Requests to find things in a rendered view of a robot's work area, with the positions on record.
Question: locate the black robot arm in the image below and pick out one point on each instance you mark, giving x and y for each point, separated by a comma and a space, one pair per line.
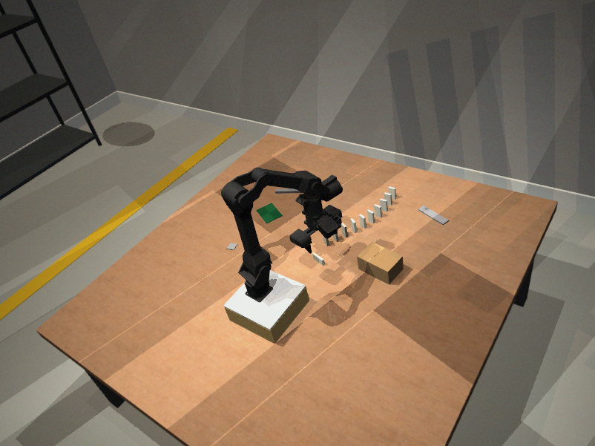
256, 264

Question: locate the green flat square mat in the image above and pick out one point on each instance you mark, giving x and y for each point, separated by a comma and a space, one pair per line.
269, 213

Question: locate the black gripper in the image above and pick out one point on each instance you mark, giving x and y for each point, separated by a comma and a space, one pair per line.
302, 238

